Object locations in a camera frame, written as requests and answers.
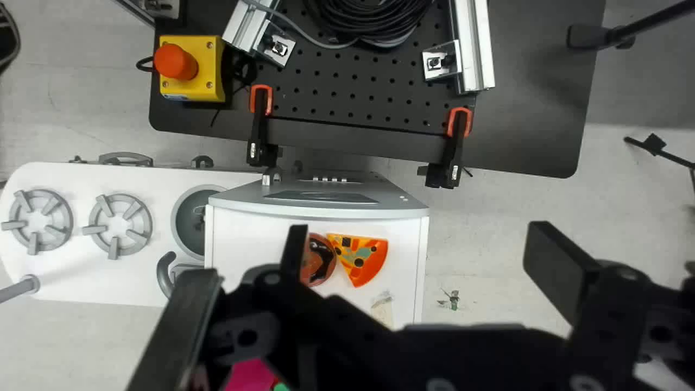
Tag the beige masking tape label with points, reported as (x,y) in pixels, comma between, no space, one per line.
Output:
(383,306)

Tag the grey toy faucet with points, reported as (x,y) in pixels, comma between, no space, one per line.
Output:
(165,271)

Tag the yellow red emergency stop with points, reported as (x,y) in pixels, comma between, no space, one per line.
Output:
(190,67)

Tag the orange toy pizza slice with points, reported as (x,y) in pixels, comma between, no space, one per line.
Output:
(362,261)

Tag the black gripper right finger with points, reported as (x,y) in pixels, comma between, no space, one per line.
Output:
(562,267)

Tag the black perforated breadboard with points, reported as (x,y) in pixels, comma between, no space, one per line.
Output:
(362,83)

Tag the black tripod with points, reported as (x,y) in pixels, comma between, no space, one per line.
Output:
(601,36)

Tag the white toy kitchen cabinet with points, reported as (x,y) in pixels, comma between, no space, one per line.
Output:
(253,247)

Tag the grey toy knob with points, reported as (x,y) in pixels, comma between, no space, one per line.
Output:
(203,162)

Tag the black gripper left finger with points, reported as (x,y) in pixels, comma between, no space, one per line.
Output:
(185,317)

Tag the white toy stove counter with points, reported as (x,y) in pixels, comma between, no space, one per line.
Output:
(78,283)

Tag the grey toy stove burner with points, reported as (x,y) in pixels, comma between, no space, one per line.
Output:
(35,220)
(118,224)

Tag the grey metal pole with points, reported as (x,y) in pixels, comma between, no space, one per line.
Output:
(19,290)

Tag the grey toy sink basin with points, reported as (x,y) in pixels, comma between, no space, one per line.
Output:
(190,220)

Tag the orange black bar clamp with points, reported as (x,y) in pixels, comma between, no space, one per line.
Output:
(260,132)
(452,148)

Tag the aluminium extrusion rail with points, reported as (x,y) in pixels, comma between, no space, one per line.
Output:
(251,29)
(475,45)

